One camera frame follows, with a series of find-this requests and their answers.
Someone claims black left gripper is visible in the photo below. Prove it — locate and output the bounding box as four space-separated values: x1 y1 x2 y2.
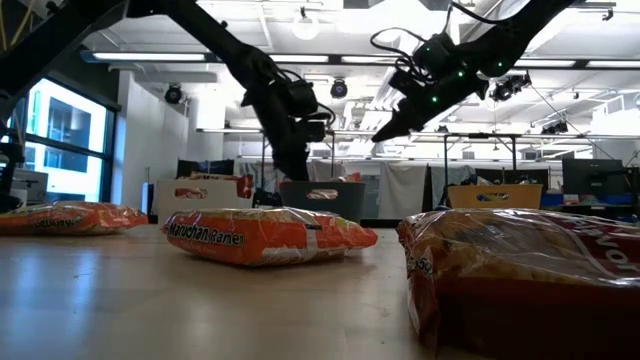
240 72 335 183

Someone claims black monitor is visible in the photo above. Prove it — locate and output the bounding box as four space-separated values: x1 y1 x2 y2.
474 168 550 187
562 158 625 197
175 158 236 177

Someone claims blue storage box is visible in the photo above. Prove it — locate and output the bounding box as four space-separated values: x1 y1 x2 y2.
542 193 621 207

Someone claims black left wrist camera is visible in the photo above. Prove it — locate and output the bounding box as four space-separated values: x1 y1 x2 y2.
285 78 331 145

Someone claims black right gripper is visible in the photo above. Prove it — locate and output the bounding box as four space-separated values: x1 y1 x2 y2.
370 32 492 144

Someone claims white desktop machine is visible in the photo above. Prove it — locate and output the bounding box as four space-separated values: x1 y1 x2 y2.
9 168 50 202

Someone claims orange ramen noodle pack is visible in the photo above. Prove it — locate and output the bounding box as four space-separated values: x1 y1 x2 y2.
0 201 150 237
304 171 363 201
162 206 380 268

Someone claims black ceiling spotlight cluster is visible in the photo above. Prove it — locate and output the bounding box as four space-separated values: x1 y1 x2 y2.
488 73 533 103

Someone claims black stand equipment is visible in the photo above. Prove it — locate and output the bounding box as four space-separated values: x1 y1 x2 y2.
0 142 26 214

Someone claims orange plastic bin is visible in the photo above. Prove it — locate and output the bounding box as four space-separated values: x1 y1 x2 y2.
446 183 545 210

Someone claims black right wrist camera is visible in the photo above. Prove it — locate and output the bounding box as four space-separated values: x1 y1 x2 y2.
412 32 459 76

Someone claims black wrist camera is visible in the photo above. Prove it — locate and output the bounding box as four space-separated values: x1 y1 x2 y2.
412 32 459 76
285 78 331 145

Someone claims long ceiling light track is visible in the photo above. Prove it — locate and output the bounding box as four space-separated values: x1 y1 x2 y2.
82 49 640 70

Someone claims teal plastic bin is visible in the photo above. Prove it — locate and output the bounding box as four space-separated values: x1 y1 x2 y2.
278 180 368 225

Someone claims white plastic bin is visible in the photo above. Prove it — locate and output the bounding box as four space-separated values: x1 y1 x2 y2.
155 178 255 227

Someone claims maroon ramen noodle pack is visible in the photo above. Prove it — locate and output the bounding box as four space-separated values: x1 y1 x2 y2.
234 173 255 201
177 171 242 183
173 187 210 201
397 206 640 360

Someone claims large window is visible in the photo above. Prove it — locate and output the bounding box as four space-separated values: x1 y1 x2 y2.
0 74 116 204

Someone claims black metal gantry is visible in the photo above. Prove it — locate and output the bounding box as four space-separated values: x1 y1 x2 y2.
197 127 640 179

